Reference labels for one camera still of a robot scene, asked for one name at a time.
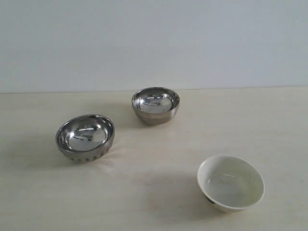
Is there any smooth stainless steel bowl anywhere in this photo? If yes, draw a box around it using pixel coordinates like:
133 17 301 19
131 87 180 125

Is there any steel bowl with ribbed base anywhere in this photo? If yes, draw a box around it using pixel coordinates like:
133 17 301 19
55 115 115 163

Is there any white ceramic bowl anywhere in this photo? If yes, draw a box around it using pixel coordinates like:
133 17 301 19
196 154 265 213

